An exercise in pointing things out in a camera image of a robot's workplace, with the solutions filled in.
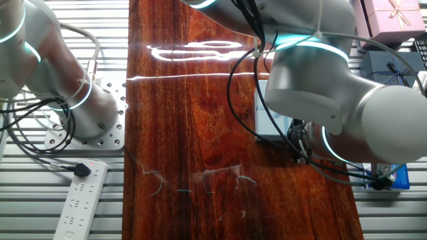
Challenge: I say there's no white power strip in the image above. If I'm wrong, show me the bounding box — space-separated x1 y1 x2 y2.
53 159 110 240

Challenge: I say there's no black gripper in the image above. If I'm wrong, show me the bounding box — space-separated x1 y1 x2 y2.
288 118 314 165

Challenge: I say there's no light blue ribboned box casing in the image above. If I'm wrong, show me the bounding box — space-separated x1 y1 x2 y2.
254 79 295 143

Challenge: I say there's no dark blue gift box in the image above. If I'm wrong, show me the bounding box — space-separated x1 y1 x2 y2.
359 50 427 89

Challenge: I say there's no black keyboard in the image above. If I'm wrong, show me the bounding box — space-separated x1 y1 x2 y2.
413 39 427 71

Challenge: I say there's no silver robot mounting plate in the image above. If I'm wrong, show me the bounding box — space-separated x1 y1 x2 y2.
44 71 127 151

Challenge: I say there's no pink gift box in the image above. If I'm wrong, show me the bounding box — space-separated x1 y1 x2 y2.
352 0 427 51

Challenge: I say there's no silver depth camera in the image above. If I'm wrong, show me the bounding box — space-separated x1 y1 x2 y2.
412 71 427 98

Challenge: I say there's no wood-grain table mat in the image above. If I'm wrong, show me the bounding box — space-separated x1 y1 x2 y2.
121 0 365 240

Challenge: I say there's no black base cable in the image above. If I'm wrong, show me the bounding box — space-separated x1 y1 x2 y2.
0 95 77 155

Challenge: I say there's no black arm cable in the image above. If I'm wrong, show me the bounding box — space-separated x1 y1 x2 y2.
230 0 373 181
226 48 290 149

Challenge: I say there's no blue tissue pack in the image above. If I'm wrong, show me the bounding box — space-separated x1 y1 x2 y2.
362 162 412 191

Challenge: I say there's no black power plug cable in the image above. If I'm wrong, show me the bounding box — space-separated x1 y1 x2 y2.
0 126 75 171

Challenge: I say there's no black power plug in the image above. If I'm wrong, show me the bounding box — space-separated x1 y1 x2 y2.
71 162 93 178

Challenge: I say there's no grey base cable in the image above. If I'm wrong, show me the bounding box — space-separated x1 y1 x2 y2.
58 20 102 81

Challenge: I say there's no black cable connector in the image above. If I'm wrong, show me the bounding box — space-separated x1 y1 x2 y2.
369 174 397 192

